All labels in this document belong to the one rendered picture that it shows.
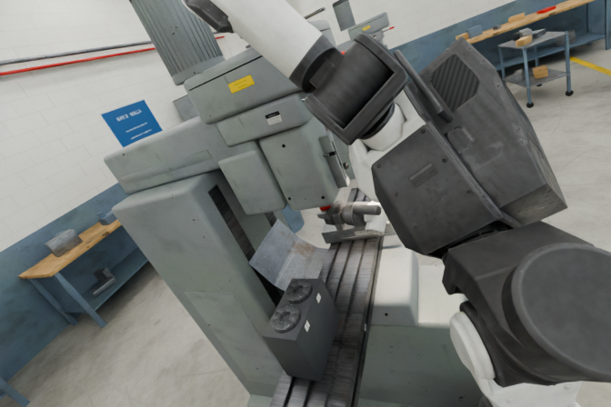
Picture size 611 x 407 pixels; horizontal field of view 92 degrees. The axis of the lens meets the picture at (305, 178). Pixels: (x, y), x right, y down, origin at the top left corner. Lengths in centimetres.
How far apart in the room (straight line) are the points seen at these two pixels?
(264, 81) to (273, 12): 43
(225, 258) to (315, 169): 53
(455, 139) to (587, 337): 30
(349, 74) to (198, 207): 83
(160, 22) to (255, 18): 66
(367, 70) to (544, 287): 35
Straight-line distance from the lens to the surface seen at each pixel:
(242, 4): 51
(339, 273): 129
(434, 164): 51
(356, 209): 103
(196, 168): 123
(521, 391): 66
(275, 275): 138
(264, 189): 109
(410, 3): 743
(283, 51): 49
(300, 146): 97
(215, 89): 101
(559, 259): 37
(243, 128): 101
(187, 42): 111
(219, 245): 123
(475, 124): 53
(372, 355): 154
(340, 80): 50
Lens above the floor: 181
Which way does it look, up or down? 21 degrees down
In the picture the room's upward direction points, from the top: 24 degrees counter-clockwise
